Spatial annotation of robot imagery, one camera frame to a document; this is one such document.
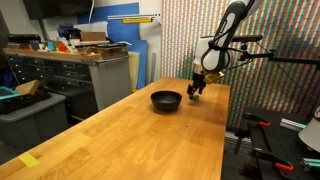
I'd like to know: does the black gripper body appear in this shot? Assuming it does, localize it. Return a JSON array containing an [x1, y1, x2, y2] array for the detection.
[[193, 73, 206, 88]]

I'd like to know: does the small green cube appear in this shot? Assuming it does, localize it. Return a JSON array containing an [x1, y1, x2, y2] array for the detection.
[[191, 94, 199, 101]]

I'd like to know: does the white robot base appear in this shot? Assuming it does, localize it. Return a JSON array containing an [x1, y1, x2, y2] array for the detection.
[[298, 106, 320, 153]]

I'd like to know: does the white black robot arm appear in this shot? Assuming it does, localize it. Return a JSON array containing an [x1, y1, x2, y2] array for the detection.
[[187, 0, 263, 100]]

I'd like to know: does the black bowl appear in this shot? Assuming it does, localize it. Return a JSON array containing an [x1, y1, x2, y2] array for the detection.
[[151, 91, 182, 112]]

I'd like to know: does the blue foam board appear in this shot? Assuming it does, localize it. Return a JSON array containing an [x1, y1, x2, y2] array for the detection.
[[91, 3, 147, 89]]

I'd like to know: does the black optical breadboard table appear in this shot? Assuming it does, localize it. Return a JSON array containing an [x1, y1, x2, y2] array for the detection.
[[234, 107, 320, 180]]

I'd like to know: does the silver aluminium extrusion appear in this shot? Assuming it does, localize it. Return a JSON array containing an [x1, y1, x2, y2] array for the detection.
[[280, 118, 305, 132]]

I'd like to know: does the yellow spirit level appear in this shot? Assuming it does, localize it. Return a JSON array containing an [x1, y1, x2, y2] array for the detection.
[[121, 18, 153, 24]]

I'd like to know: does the grey drawer cabinet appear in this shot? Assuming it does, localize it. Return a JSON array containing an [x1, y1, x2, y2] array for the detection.
[[5, 53, 131, 120]]

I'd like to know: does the cardboard box on shelf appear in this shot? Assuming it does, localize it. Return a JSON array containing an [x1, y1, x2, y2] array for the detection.
[[80, 31, 106, 41]]

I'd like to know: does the brown wooden block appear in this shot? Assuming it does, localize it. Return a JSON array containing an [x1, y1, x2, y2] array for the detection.
[[15, 80, 40, 95]]

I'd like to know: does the grey storage bin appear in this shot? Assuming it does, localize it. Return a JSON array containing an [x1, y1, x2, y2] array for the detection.
[[0, 93, 69, 150]]

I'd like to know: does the teal tray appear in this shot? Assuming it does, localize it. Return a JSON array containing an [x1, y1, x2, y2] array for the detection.
[[0, 86, 20, 100]]

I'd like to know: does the wooden workbench shelf top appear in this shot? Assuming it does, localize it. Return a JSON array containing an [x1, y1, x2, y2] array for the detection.
[[3, 48, 103, 60]]

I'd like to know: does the gold wrist camera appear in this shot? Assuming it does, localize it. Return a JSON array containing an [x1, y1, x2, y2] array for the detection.
[[204, 72, 224, 84]]

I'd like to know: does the upper orange-handled bar clamp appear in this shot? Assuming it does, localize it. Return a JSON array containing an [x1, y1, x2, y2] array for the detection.
[[243, 113, 271, 127]]

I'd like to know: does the orange-handled bar clamp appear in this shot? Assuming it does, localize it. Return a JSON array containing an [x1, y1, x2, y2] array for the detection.
[[243, 113, 271, 127], [250, 148, 294, 172]]

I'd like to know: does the black camera on boom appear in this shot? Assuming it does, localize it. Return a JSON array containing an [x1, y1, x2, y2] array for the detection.
[[231, 35, 263, 43]]

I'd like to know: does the lower orange-handled bar clamp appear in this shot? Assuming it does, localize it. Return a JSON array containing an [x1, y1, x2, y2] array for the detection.
[[250, 148, 294, 172]]

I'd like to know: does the black wall monitor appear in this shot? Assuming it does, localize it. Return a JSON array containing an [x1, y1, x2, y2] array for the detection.
[[23, 0, 92, 20]]

